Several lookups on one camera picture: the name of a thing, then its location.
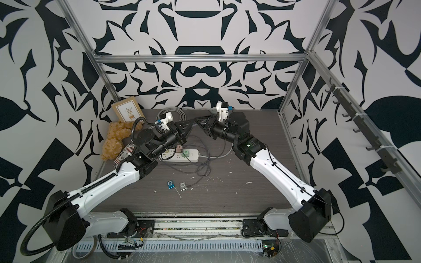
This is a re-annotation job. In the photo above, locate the dark usb cable yellow charger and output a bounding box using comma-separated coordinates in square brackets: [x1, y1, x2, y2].
[162, 156, 212, 188]

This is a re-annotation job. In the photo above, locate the black wall hook rack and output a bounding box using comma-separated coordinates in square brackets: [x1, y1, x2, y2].
[328, 84, 402, 174]

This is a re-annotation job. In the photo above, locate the dark usb cable green charger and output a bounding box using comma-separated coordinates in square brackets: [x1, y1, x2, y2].
[186, 124, 211, 177]

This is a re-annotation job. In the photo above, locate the blue mp3 player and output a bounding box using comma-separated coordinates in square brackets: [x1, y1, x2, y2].
[167, 180, 175, 190]

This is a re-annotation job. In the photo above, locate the white power strip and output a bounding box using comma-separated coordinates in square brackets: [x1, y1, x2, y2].
[159, 149, 199, 163]

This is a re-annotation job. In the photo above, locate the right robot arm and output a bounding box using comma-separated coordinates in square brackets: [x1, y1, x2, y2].
[195, 112, 339, 243]

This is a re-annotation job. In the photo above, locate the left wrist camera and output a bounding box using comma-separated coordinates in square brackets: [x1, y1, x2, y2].
[156, 112, 174, 134]

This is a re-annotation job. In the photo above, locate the framed plant picture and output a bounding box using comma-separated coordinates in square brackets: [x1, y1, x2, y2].
[112, 96, 144, 123]

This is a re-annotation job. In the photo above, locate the tape roll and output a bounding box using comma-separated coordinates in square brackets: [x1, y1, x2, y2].
[71, 236, 98, 260]

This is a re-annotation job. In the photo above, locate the grey power strip cord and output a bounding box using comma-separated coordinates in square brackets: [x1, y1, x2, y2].
[154, 106, 232, 159]

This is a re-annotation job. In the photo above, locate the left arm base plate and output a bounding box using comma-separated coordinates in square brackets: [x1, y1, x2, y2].
[106, 220, 155, 238]

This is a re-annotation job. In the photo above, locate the pink usb charger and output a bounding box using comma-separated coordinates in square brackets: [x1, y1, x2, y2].
[175, 145, 183, 153]

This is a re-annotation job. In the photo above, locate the tan teddy bear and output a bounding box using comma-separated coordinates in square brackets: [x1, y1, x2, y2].
[101, 121, 134, 161]

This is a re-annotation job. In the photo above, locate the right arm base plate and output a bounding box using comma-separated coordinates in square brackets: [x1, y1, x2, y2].
[241, 219, 289, 238]

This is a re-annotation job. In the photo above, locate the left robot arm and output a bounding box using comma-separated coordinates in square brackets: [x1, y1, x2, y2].
[20, 117, 194, 256]

